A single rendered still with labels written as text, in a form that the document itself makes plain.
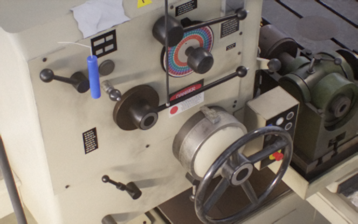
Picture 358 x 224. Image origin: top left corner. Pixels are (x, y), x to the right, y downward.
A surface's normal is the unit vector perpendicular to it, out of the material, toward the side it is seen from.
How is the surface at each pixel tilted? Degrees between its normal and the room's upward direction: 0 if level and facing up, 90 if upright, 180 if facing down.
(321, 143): 90
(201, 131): 29
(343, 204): 0
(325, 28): 0
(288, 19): 0
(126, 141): 90
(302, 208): 90
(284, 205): 90
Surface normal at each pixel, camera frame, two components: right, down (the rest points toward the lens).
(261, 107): 0.00, -0.73
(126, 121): 0.58, 0.56
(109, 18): 0.40, 0.34
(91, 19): 0.27, -0.04
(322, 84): -0.38, -0.45
